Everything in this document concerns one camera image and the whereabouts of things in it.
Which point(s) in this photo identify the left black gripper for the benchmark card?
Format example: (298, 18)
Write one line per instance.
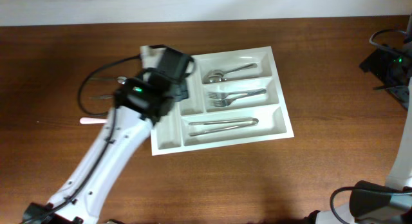
(179, 92)

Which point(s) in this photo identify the large metal spoon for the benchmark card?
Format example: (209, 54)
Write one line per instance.
(210, 79)
(224, 72)

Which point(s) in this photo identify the small teaspoon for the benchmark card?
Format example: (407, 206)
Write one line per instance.
(119, 79)
(101, 97)

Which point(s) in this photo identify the metal fork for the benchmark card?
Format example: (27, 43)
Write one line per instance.
(228, 101)
(223, 95)

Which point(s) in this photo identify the metal kitchen tongs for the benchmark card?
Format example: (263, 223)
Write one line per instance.
(224, 125)

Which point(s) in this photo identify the pink plastic knife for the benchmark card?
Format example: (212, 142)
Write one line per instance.
(88, 120)

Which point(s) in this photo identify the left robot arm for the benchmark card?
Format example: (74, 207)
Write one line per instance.
(138, 104)

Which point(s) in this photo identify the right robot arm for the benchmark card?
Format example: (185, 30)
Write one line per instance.
(367, 202)

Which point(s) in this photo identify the white plastic cutlery tray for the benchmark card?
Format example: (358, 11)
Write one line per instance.
(171, 135)

